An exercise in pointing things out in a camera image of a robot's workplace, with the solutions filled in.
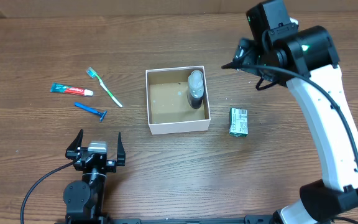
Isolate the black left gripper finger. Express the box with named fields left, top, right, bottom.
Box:
left=116, top=133, right=126, bottom=166
left=65, top=129, right=83, bottom=160

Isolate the dark bottle with clear cap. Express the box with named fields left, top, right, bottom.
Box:
left=188, top=70, right=204, bottom=109

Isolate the green white soap box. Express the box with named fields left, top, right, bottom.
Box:
left=229, top=108, right=249, bottom=137

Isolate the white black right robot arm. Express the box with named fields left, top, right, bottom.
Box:
left=226, top=1, right=358, bottom=223

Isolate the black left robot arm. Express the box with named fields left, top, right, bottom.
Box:
left=63, top=130, right=126, bottom=223

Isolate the blue disposable razor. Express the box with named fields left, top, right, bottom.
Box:
left=74, top=102, right=107, bottom=122

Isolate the white cardboard box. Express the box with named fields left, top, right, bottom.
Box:
left=145, top=65, right=211, bottom=135

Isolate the red green toothpaste tube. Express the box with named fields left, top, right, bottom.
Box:
left=50, top=83, right=93, bottom=96

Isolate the green white toothbrush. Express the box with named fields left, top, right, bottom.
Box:
left=86, top=67, right=123, bottom=108

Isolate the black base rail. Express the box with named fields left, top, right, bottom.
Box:
left=58, top=215, right=275, bottom=224

